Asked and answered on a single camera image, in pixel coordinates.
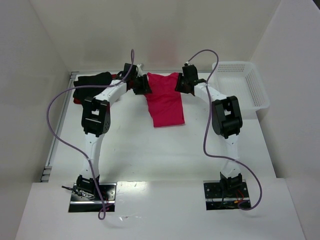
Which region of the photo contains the pink t shirt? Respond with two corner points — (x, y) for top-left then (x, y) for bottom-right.
(145, 72), (185, 128)

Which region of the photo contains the white plastic basket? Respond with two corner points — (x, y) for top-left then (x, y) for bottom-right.
(209, 61), (270, 112)

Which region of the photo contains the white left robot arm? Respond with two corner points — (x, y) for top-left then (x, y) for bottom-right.
(76, 63), (152, 198)

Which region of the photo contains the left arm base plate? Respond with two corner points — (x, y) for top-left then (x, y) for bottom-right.
(68, 183), (117, 213)

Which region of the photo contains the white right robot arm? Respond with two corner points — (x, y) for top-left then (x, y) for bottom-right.
(175, 63), (243, 196)

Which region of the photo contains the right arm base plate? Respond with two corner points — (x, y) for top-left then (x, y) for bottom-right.
(203, 181), (252, 211)

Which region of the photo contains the black folded t shirt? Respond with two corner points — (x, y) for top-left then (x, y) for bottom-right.
(73, 72), (113, 103)

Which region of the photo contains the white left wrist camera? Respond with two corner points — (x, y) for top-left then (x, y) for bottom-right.
(136, 63), (144, 77)

